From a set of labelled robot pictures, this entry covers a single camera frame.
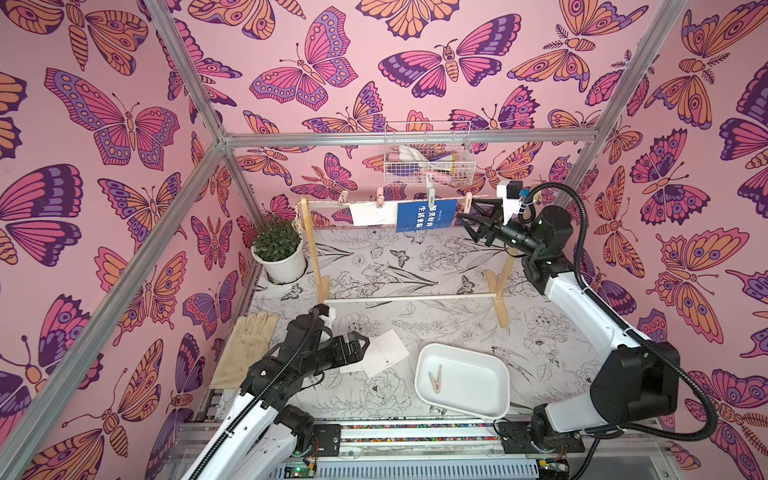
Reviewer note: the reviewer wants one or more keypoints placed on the white plastic tray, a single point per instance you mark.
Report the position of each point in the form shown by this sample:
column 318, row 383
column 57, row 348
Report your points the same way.
column 473, row 384

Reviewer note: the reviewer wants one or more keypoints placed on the potted green plant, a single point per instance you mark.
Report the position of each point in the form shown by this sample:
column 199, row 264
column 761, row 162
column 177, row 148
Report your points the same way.
column 278, row 247

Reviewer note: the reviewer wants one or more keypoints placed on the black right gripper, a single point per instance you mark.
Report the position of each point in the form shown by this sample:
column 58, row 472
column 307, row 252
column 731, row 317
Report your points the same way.
column 497, row 228

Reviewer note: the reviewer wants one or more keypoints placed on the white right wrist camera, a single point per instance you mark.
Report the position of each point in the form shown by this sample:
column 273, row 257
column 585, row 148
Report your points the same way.
column 512, row 193

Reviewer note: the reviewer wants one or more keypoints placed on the grey clothespin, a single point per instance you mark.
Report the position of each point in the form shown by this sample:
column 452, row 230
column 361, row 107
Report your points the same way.
column 430, row 190

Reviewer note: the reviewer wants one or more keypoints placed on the aluminium frame profiles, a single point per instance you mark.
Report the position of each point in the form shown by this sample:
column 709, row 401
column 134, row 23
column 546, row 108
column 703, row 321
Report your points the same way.
column 109, row 145

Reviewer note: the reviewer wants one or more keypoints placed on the blue postcard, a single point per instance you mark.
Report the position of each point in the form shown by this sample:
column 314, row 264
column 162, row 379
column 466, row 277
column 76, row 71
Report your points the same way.
column 418, row 216

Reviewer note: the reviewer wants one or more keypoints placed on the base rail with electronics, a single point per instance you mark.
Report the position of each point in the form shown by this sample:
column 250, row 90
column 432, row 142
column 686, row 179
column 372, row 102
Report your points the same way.
column 441, row 449

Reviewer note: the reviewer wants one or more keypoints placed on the white wire basket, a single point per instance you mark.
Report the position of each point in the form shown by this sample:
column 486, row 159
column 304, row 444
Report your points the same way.
column 425, row 157

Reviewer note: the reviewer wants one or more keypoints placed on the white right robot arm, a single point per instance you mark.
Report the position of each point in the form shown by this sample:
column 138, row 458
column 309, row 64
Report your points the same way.
column 638, row 379

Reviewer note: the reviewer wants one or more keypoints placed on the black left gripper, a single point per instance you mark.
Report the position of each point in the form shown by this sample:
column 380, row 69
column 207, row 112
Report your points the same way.
column 354, row 354

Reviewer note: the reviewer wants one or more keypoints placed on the wooden drying rack frame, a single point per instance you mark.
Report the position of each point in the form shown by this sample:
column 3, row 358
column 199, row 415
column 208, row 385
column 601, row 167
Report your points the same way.
column 495, row 282

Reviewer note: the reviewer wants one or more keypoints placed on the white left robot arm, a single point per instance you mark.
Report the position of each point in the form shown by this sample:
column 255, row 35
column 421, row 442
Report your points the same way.
column 262, row 430

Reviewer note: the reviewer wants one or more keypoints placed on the white postcard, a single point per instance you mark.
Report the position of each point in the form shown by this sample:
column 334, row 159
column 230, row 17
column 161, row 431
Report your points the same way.
column 384, row 351
column 374, row 214

